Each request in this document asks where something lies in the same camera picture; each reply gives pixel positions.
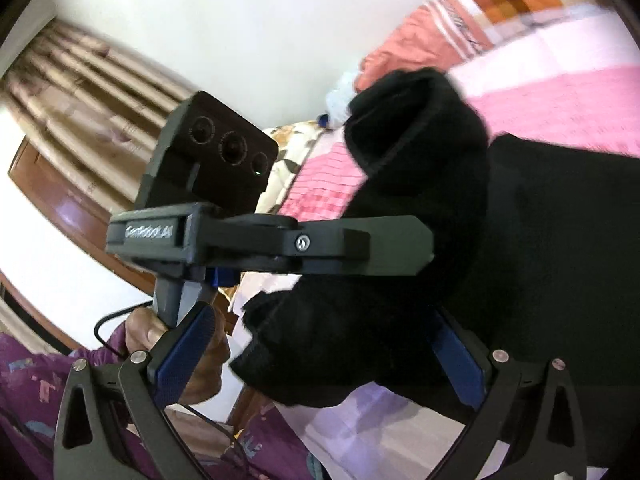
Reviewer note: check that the pink checkered bed sheet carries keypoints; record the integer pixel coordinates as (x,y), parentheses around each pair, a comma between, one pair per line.
(572,84)

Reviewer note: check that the brown wooden window frame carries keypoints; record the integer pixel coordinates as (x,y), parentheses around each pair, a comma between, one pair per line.
(52,257)

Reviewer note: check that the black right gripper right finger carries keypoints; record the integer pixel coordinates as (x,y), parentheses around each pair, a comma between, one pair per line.
(532,407)

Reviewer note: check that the floral pillow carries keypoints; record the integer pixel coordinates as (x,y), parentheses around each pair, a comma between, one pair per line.
(297,143)

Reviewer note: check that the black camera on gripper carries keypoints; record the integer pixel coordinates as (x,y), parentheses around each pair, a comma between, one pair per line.
(207,153)

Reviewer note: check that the left hand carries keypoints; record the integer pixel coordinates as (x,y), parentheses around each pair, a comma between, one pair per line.
(185,362)

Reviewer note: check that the black pants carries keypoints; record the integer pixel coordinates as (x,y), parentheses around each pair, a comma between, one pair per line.
(536,252)

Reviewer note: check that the orange checkered pillow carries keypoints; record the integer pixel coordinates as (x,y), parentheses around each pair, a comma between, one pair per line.
(446,33)

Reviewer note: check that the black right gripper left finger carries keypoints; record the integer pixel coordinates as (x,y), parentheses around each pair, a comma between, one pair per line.
(88,435)

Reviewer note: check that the beige striped curtain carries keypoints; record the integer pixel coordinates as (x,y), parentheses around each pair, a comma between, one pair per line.
(93,110)

